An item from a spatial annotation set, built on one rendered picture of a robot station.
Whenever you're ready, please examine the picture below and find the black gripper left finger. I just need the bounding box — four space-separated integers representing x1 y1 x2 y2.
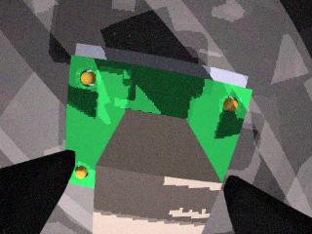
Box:
0 149 75 234

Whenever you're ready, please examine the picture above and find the green circuit board with square handle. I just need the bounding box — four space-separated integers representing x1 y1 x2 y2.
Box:
65 56 253 234

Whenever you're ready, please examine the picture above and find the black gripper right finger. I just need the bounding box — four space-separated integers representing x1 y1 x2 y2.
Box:
223 175 312 234

